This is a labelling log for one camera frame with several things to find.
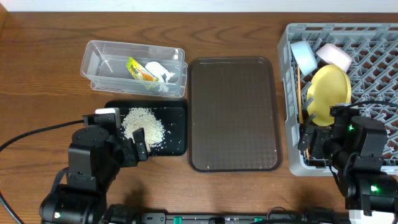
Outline wooden chopstick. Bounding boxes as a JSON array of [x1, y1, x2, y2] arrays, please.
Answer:
[[297, 65, 303, 124], [305, 148, 310, 160]]

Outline yellow plastic plate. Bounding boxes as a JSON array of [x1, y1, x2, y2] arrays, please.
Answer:
[[307, 65, 351, 126]]

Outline green yellow snack wrapper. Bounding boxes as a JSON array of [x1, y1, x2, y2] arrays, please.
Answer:
[[126, 57, 159, 82]]

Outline white napkin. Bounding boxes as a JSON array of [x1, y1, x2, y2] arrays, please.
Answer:
[[145, 62, 175, 92]]

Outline pink bowl with food scraps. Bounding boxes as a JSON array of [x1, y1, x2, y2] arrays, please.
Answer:
[[316, 43, 353, 72]]

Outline light blue plastic bowl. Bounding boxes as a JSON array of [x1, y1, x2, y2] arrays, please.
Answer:
[[290, 41, 317, 76]]

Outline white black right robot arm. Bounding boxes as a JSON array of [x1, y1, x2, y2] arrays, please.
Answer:
[[298, 105, 397, 223]]

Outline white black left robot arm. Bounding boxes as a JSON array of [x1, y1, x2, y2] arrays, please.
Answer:
[[39, 108, 149, 224]]

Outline clear plastic waste bin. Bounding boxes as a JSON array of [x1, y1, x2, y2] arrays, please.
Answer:
[[80, 40, 188, 98]]

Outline black food waste tray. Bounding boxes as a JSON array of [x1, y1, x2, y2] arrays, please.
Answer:
[[105, 100, 187, 156]]

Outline grey dishwasher rack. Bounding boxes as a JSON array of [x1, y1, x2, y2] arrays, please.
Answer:
[[277, 23, 397, 176]]

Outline pile of white rice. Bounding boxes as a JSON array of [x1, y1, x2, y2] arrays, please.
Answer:
[[121, 107, 184, 154]]

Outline dark brown serving tray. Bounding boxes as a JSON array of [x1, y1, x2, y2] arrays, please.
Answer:
[[189, 57, 283, 173]]

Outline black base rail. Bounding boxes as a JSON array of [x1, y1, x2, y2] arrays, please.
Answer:
[[102, 203, 352, 224]]

